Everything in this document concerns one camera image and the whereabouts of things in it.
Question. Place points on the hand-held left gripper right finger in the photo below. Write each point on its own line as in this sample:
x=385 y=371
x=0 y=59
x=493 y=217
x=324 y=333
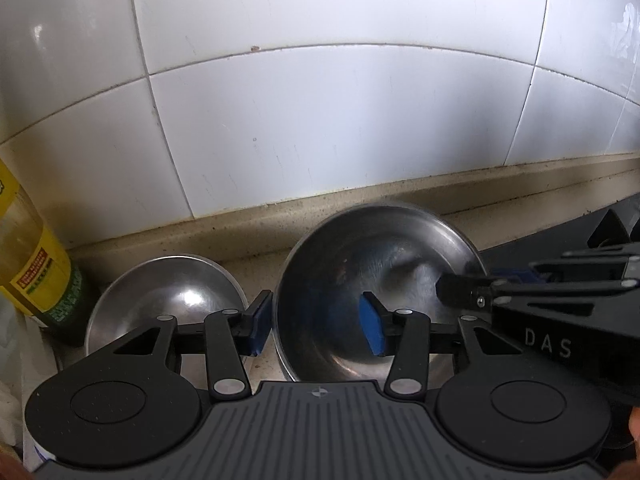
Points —
x=372 y=322

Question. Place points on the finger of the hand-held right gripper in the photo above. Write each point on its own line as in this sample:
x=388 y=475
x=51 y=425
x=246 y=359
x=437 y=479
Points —
x=465 y=292
x=590 y=262

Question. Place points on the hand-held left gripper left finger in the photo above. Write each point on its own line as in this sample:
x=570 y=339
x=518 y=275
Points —
x=261 y=322

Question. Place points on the stainless steel bowl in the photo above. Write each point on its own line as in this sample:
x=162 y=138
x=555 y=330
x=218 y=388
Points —
x=165 y=290
x=340 y=260

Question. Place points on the black burner grate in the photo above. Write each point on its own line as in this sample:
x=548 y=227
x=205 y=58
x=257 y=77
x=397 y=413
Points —
x=607 y=230

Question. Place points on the green yellow label sauce bottle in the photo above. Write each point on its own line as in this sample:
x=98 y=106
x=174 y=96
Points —
x=35 y=270

